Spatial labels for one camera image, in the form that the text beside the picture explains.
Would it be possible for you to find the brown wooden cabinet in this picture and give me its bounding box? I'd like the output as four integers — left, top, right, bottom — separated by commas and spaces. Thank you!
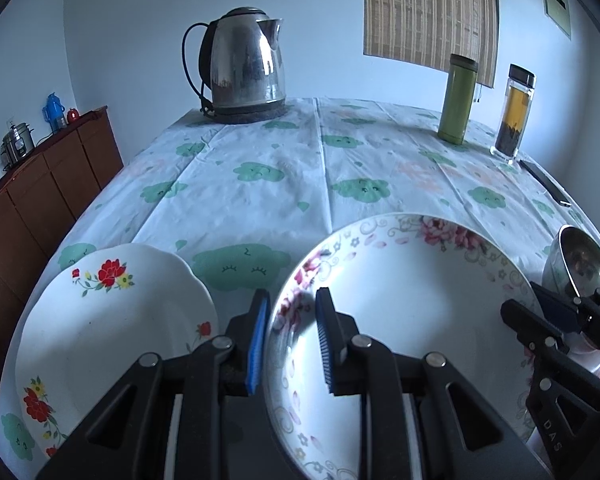
0, 105, 125, 406

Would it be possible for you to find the stainless steel bowl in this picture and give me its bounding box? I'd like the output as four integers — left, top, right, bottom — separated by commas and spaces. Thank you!
541, 225, 600, 306

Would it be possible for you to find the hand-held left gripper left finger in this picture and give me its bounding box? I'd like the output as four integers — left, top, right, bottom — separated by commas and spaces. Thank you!
35, 289, 272, 480

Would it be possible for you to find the white plate with red flowers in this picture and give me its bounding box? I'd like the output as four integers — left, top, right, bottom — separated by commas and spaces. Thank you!
0, 243, 220, 466

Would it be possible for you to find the bamboo window blind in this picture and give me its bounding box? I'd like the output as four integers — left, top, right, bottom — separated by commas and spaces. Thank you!
363, 0, 499, 88

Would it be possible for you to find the stainless steel electric kettle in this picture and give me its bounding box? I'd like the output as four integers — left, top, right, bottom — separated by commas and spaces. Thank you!
182, 7, 287, 125

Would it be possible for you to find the wall electrical panel box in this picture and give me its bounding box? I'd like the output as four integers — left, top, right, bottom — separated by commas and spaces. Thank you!
539, 0, 572, 41

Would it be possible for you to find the large pink floral plate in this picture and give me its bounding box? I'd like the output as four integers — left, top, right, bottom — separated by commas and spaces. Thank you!
266, 212, 548, 480

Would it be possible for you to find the red bowl with steel rim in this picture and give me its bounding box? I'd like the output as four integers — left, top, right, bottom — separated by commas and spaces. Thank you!
567, 332, 600, 383

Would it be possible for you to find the black smartphone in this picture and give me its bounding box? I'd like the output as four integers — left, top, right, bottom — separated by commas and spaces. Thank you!
519, 159, 573, 208

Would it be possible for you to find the green thermos bottle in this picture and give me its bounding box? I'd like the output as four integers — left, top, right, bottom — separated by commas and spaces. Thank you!
437, 53, 478, 145

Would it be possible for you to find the white tablecloth with green clouds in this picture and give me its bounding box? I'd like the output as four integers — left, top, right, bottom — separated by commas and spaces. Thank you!
0, 96, 600, 480

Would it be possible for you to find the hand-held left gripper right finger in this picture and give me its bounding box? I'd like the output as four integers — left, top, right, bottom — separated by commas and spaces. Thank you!
314, 287, 551, 480

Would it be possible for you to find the steel rice cooker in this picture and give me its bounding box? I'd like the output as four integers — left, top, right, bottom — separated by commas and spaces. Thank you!
0, 121, 36, 166

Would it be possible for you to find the blue thermos jug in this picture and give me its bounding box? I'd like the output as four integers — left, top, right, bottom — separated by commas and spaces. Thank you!
42, 92, 67, 133

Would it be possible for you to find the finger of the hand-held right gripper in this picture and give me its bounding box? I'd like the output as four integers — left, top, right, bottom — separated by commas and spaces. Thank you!
500, 299, 600, 480
530, 282, 600, 356

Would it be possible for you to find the clear glass tea bottle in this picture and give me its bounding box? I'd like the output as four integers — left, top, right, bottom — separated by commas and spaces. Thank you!
490, 64, 537, 158

